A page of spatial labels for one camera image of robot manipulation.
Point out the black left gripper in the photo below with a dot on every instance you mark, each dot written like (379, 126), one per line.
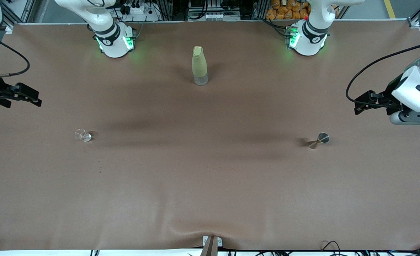
(388, 95)

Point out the steel cone jigger cup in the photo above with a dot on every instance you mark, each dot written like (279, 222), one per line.
(323, 138)

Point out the small clear glass cup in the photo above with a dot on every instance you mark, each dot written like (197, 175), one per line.
(83, 136)

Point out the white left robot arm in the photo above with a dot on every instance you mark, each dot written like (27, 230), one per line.
(309, 42)

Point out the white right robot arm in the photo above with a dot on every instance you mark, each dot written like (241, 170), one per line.
(115, 44)

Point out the orange snack packets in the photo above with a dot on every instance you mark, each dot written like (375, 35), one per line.
(284, 10)

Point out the white power strip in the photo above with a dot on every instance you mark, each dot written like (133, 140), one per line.
(138, 12)

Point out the yellow-green frosted bottle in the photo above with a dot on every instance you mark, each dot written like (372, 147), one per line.
(199, 64)

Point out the brown table mat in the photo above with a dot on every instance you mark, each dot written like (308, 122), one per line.
(210, 177)

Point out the metal table edge clamp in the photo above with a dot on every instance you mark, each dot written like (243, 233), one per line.
(211, 243)

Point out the aluminium frame post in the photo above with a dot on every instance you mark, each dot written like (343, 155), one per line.
(414, 21)
(19, 12)

